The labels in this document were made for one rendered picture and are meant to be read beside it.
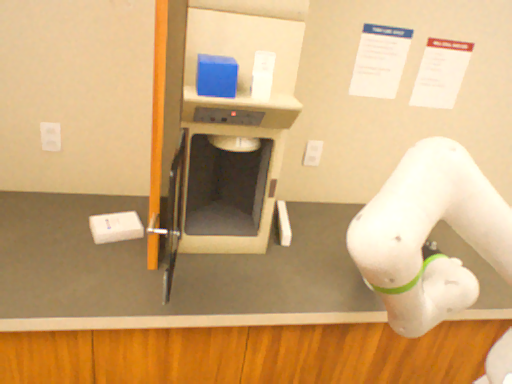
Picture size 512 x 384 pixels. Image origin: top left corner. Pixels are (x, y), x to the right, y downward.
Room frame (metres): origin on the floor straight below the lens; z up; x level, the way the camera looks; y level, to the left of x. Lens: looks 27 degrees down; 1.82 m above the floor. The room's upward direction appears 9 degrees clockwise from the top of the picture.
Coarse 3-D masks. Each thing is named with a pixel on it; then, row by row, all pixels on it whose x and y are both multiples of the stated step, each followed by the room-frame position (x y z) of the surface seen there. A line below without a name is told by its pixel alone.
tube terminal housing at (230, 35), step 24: (192, 24) 1.21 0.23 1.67; (216, 24) 1.22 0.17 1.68; (240, 24) 1.24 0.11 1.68; (264, 24) 1.25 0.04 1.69; (288, 24) 1.27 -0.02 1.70; (192, 48) 1.21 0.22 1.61; (216, 48) 1.22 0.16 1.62; (240, 48) 1.24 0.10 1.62; (264, 48) 1.26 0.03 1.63; (288, 48) 1.27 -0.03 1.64; (192, 72) 1.21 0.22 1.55; (240, 72) 1.24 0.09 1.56; (288, 72) 1.27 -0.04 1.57; (264, 216) 1.27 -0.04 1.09; (192, 240) 1.22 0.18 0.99; (216, 240) 1.24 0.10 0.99; (240, 240) 1.26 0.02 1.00; (264, 240) 1.28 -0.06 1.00
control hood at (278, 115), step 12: (192, 96) 1.10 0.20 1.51; (204, 96) 1.11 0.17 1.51; (240, 96) 1.17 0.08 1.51; (276, 96) 1.23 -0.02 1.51; (288, 96) 1.25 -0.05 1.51; (192, 108) 1.13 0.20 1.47; (216, 108) 1.13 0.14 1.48; (228, 108) 1.14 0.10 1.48; (240, 108) 1.14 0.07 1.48; (252, 108) 1.15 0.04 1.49; (264, 108) 1.15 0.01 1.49; (276, 108) 1.15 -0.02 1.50; (288, 108) 1.16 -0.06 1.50; (300, 108) 1.17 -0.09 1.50; (192, 120) 1.18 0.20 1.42; (264, 120) 1.20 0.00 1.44; (276, 120) 1.21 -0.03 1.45; (288, 120) 1.21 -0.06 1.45
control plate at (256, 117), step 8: (200, 112) 1.14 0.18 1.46; (208, 112) 1.15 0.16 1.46; (216, 112) 1.15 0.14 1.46; (224, 112) 1.15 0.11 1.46; (232, 112) 1.15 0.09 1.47; (240, 112) 1.16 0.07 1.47; (248, 112) 1.16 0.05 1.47; (256, 112) 1.16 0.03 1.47; (264, 112) 1.17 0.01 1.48; (200, 120) 1.18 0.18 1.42; (208, 120) 1.18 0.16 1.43; (216, 120) 1.18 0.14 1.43; (240, 120) 1.19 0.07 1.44; (248, 120) 1.19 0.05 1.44; (256, 120) 1.20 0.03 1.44
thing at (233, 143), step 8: (208, 136) 1.33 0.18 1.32; (216, 136) 1.29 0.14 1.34; (224, 136) 1.28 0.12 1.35; (232, 136) 1.27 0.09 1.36; (240, 136) 1.28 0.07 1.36; (248, 136) 1.29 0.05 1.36; (216, 144) 1.27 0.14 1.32; (224, 144) 1.26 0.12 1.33; (232, 144) 1.26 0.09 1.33; (240, 144) 1.27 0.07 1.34; (248, 144) 1.28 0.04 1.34; (256, 144) 1.30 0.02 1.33
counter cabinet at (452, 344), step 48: (0, 336) 0.83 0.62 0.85; (48, 336) 0.86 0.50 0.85; (96, 336) 0.89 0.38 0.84; (144, 336) 0.92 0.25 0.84; (192, 336) 0.96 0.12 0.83; (240, 336) 0.99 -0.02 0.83; (288, 336) 1.03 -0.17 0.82; (336, 336) 1.07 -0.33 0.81; (384, 336) 1.11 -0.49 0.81; (432, 336) 1.15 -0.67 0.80; (480, 336) 1.19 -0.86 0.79
